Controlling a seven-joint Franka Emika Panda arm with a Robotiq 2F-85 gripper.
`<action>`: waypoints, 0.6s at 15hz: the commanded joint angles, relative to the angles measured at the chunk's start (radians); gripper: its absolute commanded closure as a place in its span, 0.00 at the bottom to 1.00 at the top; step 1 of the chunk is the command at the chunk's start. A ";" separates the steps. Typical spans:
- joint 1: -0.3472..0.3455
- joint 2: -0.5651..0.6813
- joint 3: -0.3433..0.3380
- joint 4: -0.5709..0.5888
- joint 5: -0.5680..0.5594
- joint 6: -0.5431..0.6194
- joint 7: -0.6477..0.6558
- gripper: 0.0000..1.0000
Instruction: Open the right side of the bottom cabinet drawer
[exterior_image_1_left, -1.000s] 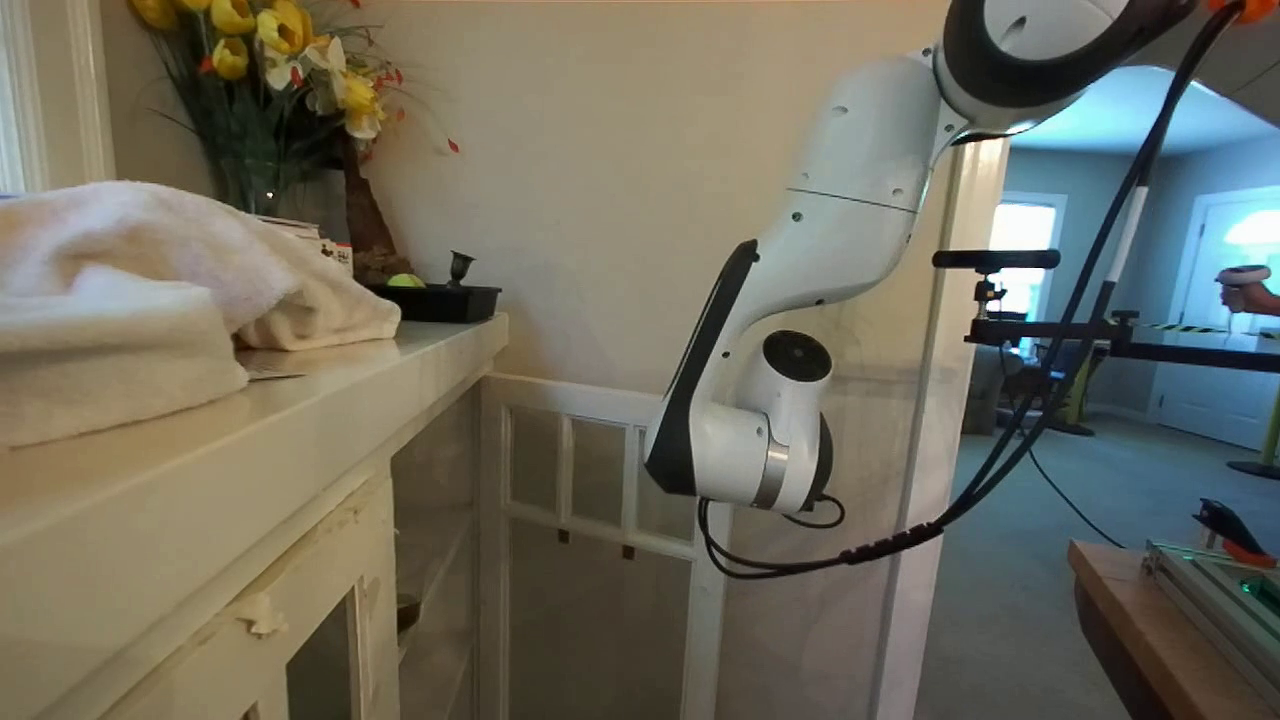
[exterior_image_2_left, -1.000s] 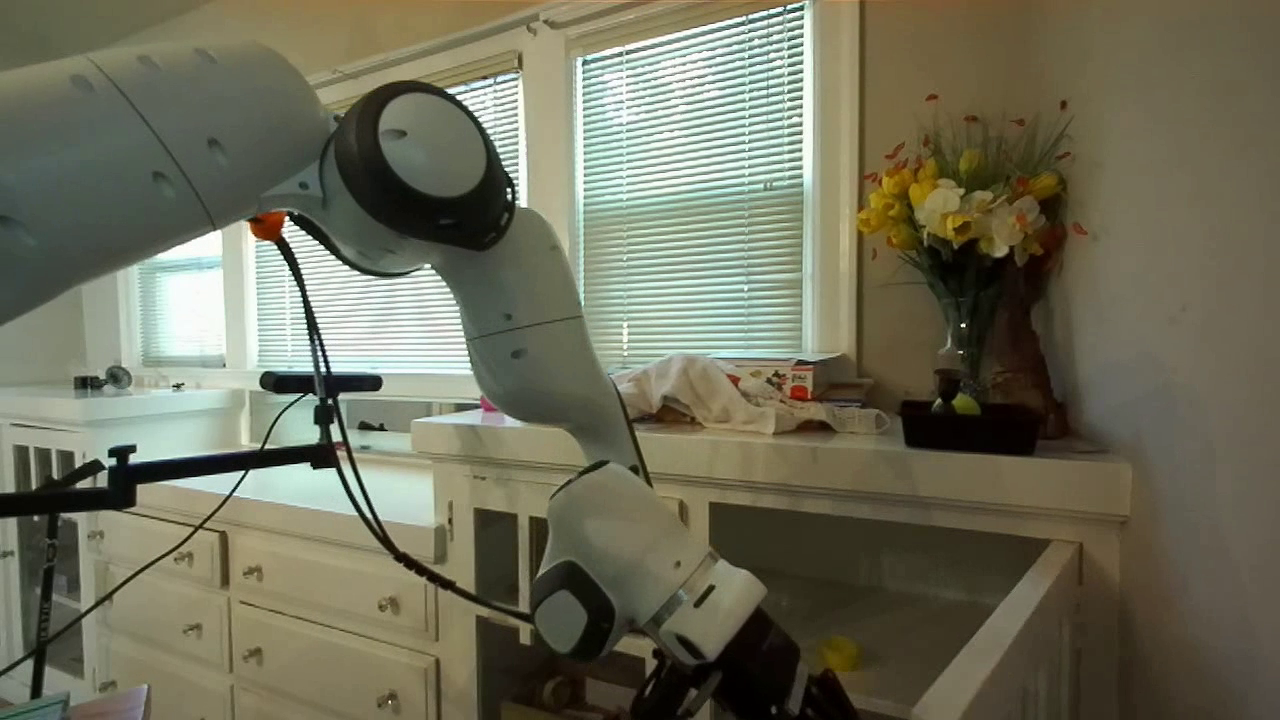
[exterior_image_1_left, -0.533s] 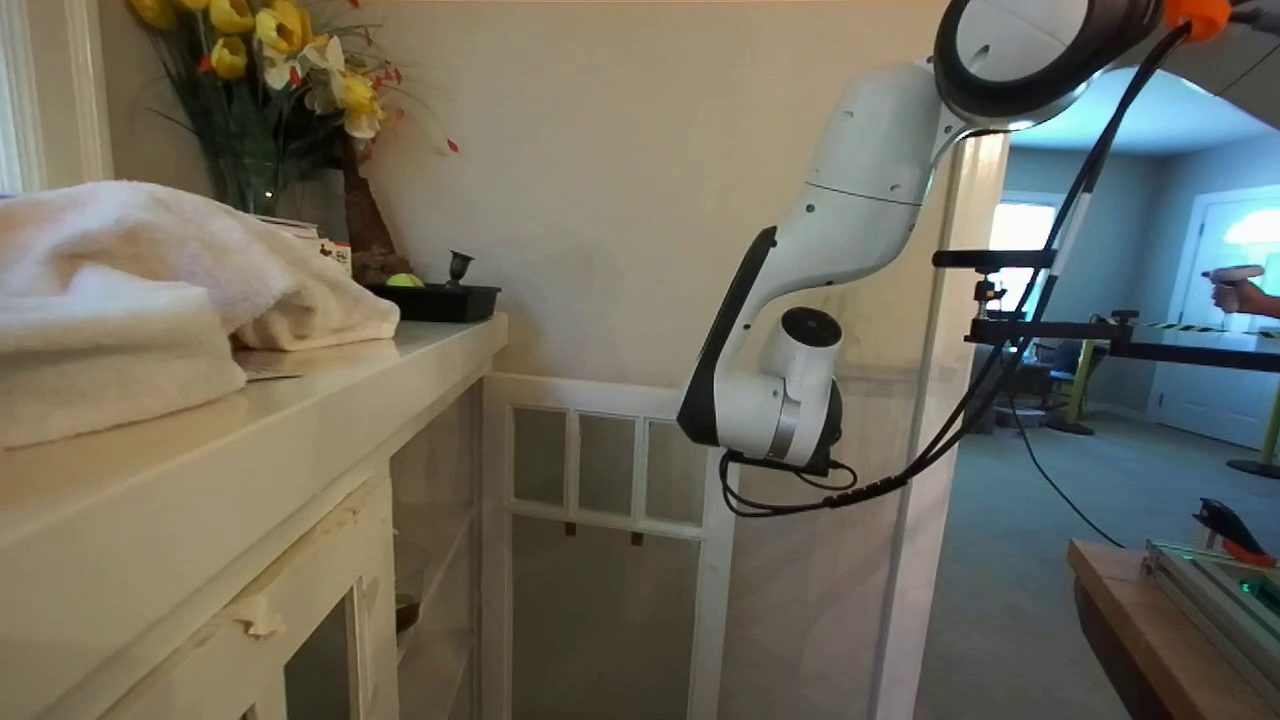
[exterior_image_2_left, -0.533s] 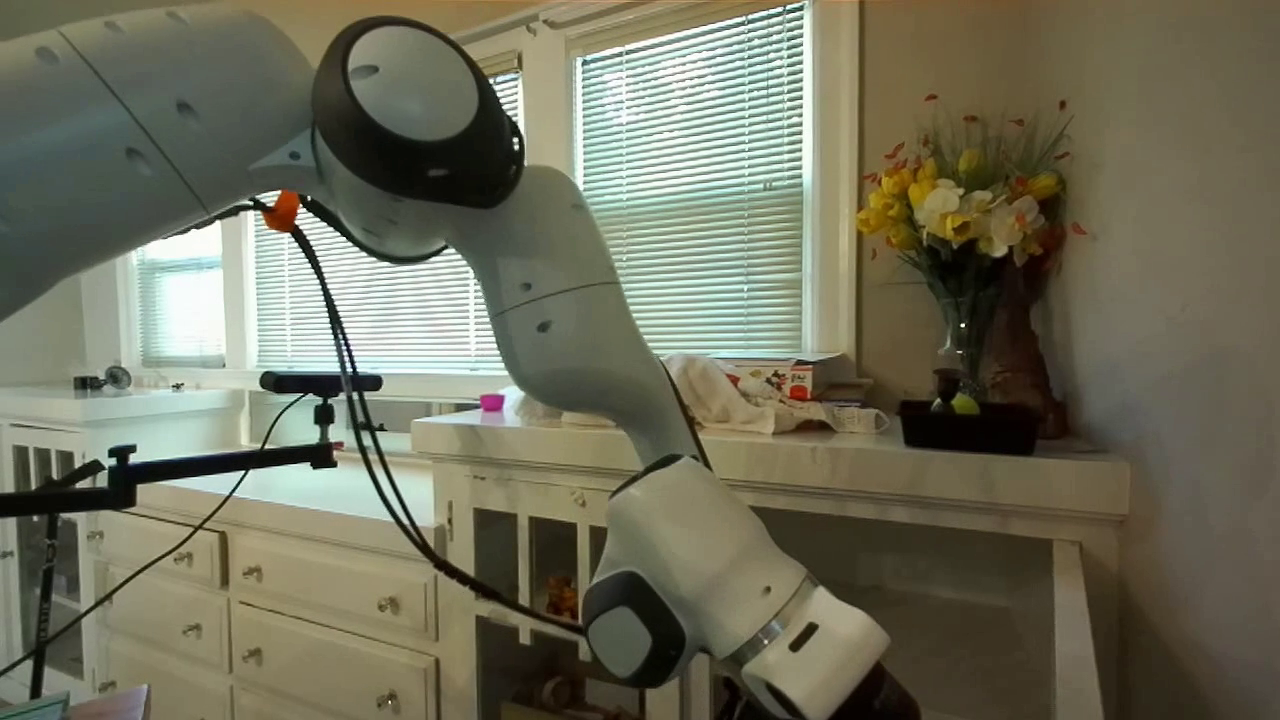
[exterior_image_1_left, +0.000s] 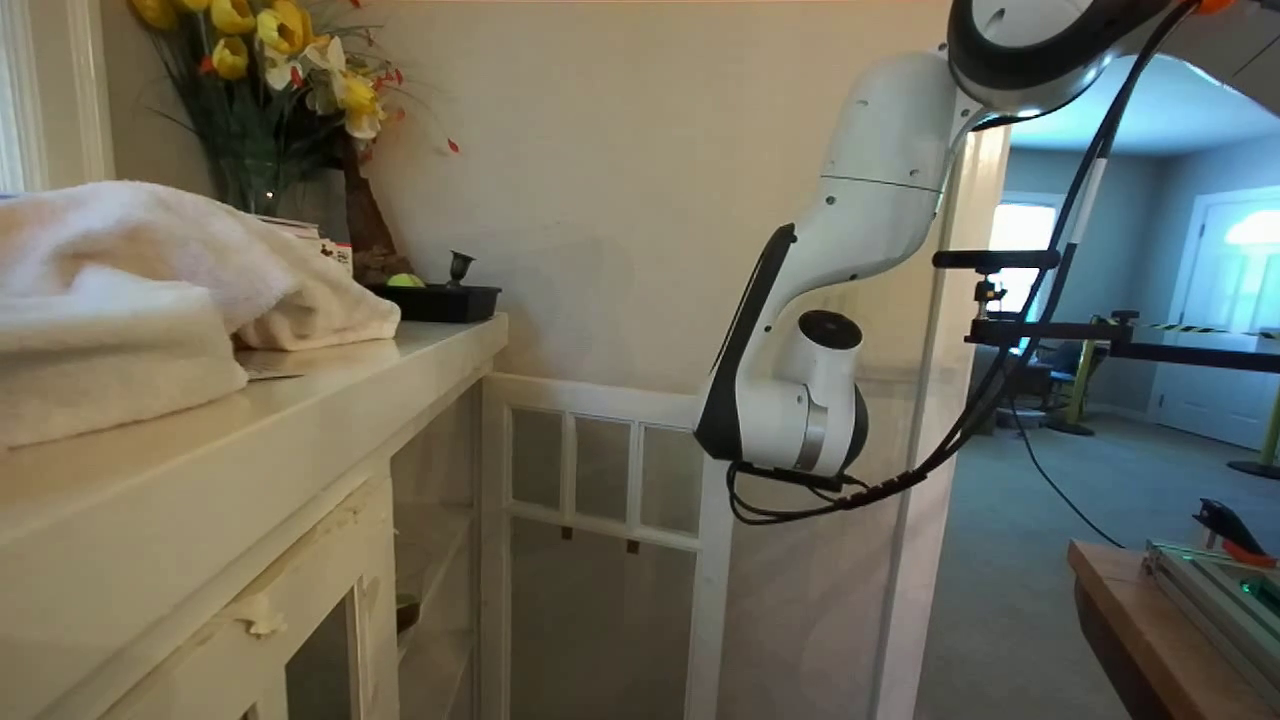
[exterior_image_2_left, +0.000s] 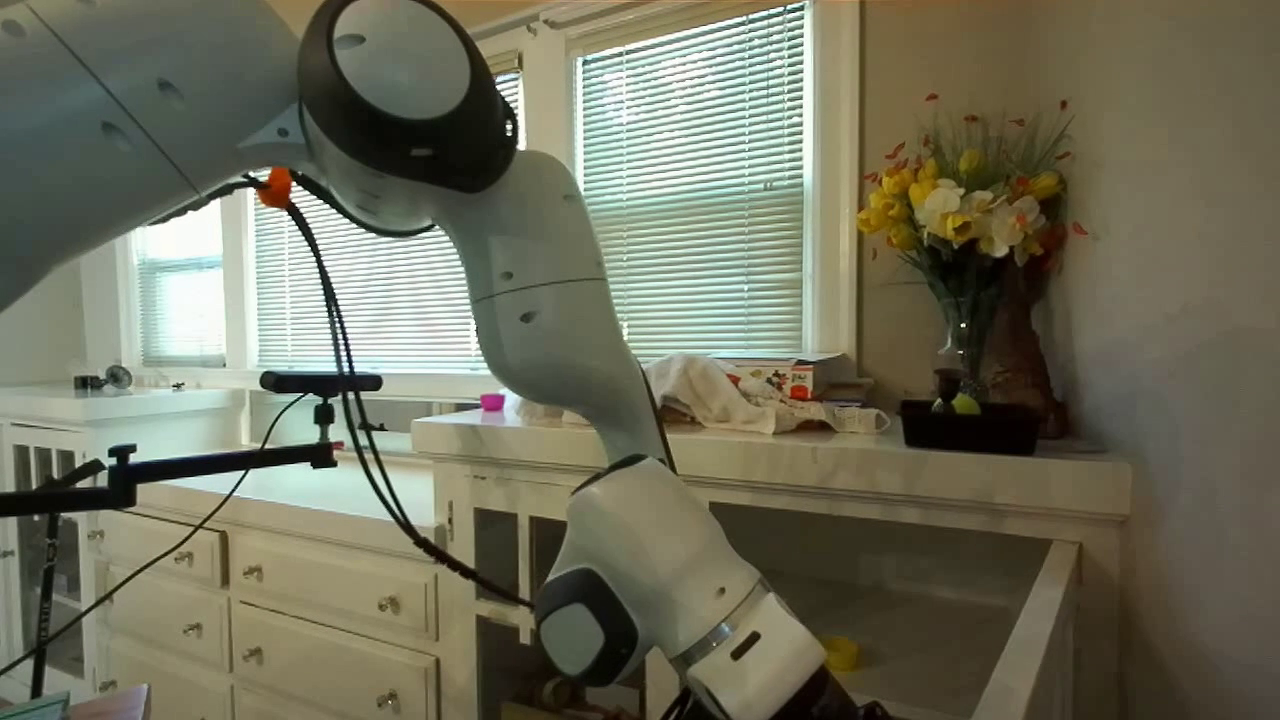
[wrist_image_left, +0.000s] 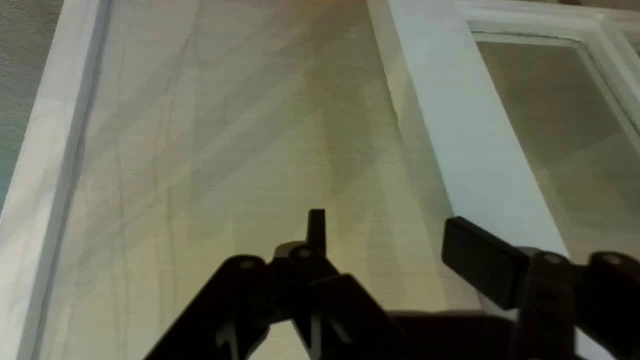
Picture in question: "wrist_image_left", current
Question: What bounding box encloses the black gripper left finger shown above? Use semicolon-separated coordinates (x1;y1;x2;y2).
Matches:
142;209;401;360

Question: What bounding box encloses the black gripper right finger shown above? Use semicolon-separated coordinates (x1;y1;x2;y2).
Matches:
440;216;640;360

